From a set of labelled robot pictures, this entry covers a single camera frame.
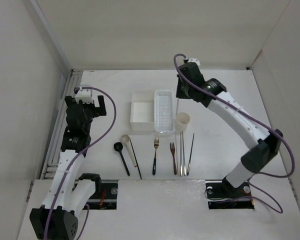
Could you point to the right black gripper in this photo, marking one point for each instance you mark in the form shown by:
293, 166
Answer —
179, 93

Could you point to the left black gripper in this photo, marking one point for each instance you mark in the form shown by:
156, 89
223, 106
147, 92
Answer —
97, 111

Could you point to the brown wooden fork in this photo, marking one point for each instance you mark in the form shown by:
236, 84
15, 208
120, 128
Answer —
173, 150

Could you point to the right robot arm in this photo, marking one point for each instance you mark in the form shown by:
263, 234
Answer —
263, 144

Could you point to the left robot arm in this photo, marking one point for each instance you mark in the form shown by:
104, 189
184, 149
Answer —
57, 217

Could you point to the white perforated basket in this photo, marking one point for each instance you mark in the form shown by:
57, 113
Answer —
164, 112

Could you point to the black spoon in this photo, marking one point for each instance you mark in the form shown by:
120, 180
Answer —
118, 147

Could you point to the cream paper cup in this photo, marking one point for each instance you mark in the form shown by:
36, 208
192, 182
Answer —
182, 121

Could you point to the cream wooden spoon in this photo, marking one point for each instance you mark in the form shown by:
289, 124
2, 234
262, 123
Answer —
125, 139

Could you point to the dark thin chopstick left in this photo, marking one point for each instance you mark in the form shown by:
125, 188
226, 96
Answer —
139, 171

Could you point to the white square box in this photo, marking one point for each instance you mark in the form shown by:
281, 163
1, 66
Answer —
142, 111

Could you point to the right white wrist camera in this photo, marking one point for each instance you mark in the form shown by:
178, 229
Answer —
192, 60

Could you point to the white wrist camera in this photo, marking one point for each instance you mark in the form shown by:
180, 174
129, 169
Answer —
192, 60
84, 95

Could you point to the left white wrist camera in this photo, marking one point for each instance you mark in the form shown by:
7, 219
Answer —
84, 95

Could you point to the aluminium rail frame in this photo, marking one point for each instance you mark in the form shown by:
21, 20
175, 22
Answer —
57, 129

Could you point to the gold fork black handle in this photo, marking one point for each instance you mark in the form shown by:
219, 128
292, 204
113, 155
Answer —
156, 146

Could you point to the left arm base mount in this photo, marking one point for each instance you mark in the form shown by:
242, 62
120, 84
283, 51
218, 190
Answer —
105, 198

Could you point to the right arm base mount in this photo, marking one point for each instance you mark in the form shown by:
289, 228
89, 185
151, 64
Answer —
224, 197

